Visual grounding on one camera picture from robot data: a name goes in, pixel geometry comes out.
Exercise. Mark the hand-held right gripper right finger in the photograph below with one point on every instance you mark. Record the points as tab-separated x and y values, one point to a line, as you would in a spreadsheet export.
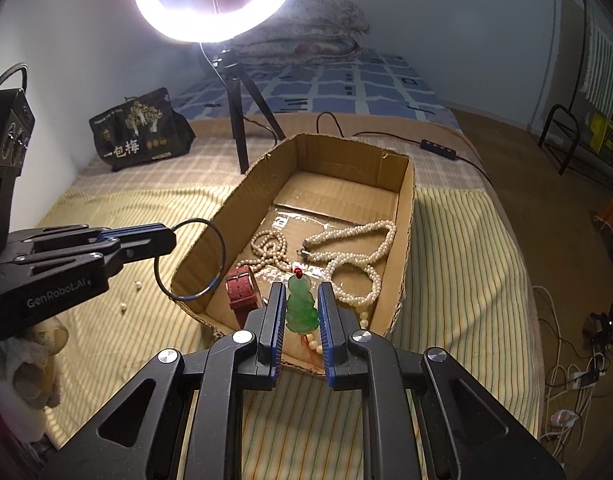
326	330

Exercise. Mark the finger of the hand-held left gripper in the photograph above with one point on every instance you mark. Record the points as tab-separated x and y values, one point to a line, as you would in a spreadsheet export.
136	234
141	251

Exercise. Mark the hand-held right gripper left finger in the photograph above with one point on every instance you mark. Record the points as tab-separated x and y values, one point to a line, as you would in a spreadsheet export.
275	330

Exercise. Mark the black bangle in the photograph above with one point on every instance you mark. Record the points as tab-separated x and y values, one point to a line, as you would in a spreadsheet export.
225	260

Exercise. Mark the brown cardboard box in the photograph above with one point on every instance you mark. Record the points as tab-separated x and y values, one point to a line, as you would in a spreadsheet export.
336	155

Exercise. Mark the crumpled white tissue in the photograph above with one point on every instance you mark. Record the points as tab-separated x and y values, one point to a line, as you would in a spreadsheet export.
21	355

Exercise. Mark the beige plaid sheet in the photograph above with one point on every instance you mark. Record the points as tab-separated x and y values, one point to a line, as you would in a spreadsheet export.
186	170

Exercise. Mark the black printed snack bag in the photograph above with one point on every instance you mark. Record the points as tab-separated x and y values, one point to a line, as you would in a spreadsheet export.
136	135

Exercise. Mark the yellow striped blanket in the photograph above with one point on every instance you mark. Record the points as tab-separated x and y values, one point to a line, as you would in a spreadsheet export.
461	270

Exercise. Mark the black tripod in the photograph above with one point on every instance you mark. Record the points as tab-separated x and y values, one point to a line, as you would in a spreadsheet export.
239	125

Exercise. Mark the blue patterned bedsheet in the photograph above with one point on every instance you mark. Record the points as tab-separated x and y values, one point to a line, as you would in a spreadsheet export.
366	85

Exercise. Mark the white power strip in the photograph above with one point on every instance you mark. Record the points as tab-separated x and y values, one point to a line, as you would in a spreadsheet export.
564	417

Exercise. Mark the folded floral quilt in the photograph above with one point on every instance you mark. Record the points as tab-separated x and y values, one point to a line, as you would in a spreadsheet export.
316	25

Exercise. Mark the black metal shoe rack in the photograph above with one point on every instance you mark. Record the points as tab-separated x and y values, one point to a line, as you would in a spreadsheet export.
549	120

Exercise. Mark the yellow box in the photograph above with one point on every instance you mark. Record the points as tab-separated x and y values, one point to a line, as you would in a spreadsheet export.
609	137

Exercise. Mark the striped hanging towel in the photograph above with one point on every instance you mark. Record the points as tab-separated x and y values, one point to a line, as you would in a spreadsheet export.
601	60

